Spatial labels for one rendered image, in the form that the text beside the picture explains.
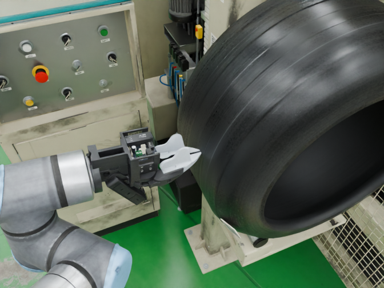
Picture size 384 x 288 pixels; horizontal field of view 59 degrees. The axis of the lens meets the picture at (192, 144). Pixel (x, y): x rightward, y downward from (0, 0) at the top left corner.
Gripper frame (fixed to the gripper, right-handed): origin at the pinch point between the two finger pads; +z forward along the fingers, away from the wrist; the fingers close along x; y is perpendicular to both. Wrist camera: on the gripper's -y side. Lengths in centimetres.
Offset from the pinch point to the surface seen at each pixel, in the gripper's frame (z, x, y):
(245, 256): 15.6, -9.5, -35.9
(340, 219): 51, -9, -37
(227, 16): 19.9, 29.3, 13.4
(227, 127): 3.6, -3.7, 10.2
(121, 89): 1, 65, -31
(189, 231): 30, 43, -117
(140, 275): -2, 32, -124
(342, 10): 25.2, 1.7, 27.0
